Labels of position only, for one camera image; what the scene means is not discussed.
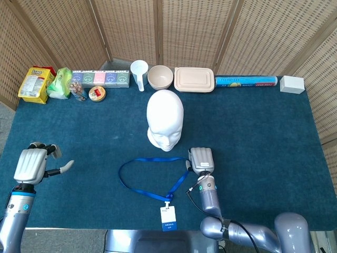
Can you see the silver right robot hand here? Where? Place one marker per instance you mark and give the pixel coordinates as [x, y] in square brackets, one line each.
[201, 159]

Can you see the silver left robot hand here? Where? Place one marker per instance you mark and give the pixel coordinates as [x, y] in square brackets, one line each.
[30, 166]

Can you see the white and blue ID badge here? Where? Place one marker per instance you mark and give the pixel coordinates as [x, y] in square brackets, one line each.
[168, 216]

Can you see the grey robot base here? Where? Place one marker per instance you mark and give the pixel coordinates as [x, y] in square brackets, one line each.
[158, 242]

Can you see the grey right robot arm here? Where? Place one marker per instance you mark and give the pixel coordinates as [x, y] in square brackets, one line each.
[209, 197]

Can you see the white mannequin head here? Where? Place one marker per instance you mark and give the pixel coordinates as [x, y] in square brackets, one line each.
[165, 113]

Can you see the dark blue table mat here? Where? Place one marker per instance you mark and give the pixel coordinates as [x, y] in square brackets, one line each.
[79, 126]

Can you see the beige lidded lunch box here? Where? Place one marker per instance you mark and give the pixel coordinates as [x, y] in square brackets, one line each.
[193, 79]

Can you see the yellow snack bag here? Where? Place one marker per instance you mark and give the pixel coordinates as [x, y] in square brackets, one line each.
[33, 84]

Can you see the green snack bag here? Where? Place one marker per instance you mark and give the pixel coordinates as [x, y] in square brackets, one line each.
[59, 84]

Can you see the blue cling film box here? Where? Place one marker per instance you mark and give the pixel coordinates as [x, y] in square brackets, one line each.
[245, 81]

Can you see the beige bowl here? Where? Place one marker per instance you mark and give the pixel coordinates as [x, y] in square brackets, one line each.
[160, 76]

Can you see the round yellow tin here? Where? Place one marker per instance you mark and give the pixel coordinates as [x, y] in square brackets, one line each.
[97, 94]

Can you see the white measuring scoop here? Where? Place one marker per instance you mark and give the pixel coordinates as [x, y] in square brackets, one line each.
[139, 69]

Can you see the multicolour tissue pack row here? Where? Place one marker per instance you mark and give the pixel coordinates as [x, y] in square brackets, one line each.
[100, 78]

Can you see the small white box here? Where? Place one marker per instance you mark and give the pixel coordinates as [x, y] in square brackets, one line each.
[292, 84]

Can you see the woven wooden folding screen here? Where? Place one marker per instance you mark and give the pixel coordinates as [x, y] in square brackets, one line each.
[189, 31]

